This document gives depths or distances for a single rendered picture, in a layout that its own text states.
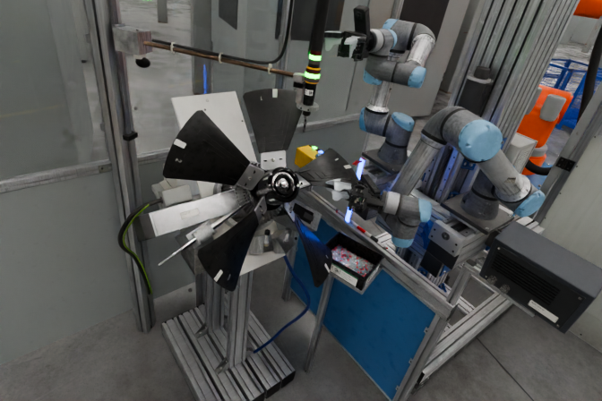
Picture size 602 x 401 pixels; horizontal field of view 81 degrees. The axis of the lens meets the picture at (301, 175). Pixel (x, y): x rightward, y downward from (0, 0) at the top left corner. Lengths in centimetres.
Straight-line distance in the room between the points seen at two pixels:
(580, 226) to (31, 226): 288
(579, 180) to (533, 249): 150
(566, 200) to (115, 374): 271
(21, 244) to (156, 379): 89
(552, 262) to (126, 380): 187
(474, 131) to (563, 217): 168
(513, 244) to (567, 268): 13
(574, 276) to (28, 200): 185
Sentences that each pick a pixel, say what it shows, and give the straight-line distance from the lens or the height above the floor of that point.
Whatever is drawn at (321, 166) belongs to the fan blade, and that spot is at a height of 119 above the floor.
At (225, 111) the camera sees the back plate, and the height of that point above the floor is 130.
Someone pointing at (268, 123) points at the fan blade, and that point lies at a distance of 124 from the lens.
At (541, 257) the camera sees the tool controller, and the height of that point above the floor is 124.
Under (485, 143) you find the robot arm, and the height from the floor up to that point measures 146.
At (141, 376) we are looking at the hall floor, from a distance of 215.
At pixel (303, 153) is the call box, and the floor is 107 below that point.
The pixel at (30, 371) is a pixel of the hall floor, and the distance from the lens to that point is 233.
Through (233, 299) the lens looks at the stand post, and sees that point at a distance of 161.
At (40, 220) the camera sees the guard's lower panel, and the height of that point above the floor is 79.
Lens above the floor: 183
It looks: 30 degrees down
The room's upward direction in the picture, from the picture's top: 9 degrees clockwise
